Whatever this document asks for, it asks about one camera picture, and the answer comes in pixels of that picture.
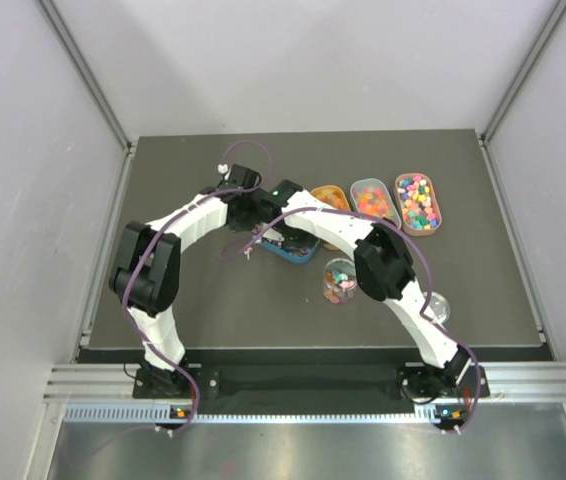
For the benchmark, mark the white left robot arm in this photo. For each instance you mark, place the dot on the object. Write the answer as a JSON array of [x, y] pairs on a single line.
[[145, 275]]

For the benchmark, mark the aluminium front frame rail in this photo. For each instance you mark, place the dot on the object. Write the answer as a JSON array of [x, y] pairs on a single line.
[[517, 382]]

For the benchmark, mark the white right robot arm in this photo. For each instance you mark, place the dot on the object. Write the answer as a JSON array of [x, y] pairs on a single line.
[[384, 272]]

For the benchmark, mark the light blue candy tray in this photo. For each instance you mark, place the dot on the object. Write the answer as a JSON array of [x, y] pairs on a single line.
[[371, 196]]

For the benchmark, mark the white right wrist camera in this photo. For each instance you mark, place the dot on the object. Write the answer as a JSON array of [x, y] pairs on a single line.
[[269, 234]]

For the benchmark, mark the pink candy tray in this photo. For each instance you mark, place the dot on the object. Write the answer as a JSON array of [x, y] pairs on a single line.
[[417, 204]]

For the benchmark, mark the orange candy tray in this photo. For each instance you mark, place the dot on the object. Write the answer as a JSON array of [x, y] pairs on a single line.
[[332, 195]]

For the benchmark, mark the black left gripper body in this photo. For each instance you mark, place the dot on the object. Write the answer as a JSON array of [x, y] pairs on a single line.
[[245, 216]]

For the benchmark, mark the aluminium right frame post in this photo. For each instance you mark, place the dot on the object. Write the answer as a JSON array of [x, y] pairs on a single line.
[[548, 29]]

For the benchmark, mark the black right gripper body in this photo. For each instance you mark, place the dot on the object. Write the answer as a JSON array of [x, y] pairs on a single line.
[[293, 237]]

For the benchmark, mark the aluminium left frame post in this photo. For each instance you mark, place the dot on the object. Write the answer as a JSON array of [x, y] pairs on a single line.
[[53, 16]]

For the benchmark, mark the aluminium frame post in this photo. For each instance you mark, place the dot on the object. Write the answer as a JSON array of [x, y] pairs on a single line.
[[548, 29], [53, 16]]

